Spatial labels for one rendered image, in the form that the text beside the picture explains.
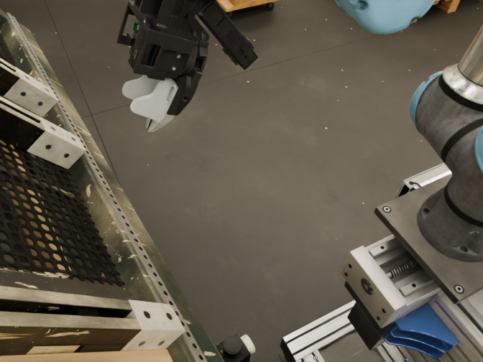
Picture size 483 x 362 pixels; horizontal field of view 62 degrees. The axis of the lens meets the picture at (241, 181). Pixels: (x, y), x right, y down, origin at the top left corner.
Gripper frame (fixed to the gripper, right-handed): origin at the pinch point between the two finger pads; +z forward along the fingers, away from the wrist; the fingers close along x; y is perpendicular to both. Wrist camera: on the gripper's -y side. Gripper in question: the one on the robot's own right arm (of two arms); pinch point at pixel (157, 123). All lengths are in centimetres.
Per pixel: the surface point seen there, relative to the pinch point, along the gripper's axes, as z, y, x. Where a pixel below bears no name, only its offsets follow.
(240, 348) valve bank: 44, -29, 17
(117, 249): 42.7, -9.4, -11.3
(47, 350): 28.2, 11.8, 15.1
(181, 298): 44.2, -20.5, 2.8
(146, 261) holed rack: 40.6, -13.8, -5.8
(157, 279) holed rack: 40.4, -14.4, -0.6
